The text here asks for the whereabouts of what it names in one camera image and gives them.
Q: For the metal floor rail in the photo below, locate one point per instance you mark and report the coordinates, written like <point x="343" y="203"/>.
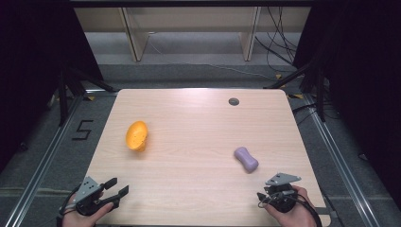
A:
<point x="41" y="170"/>
<point x="340" y="164"/>

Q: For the black curtain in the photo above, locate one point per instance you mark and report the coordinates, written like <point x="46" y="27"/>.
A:
<point x="362" y="78"/>
<point x="28" y="63"/>

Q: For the person's left hand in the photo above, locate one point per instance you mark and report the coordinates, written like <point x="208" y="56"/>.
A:
<point x="78" y="220"/>

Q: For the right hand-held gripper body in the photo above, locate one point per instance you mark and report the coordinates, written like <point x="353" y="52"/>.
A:
<point x="282" y="198"/>

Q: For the white desk frame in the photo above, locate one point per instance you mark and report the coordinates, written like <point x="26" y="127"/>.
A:
<point x="135" y="38"/>

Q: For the black metal stand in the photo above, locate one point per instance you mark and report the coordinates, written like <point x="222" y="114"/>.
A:
<point x="63" y="94"/>
<point x="320" y="94"/>

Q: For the grey round table grommet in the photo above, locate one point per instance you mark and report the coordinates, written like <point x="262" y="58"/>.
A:
<point x="233" y="101"/>

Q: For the orange soap dish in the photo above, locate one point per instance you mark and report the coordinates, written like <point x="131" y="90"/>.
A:
<point x="136" y="135"/>

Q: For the person's right hand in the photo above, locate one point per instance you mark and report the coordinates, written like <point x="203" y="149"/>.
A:
<point x="294" y="219"/>

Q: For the purple soap bar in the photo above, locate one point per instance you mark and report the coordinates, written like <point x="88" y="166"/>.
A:
<point x="246" y="159"/>

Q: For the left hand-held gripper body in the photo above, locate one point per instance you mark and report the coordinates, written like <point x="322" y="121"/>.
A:
<point x="88" y="192"/>

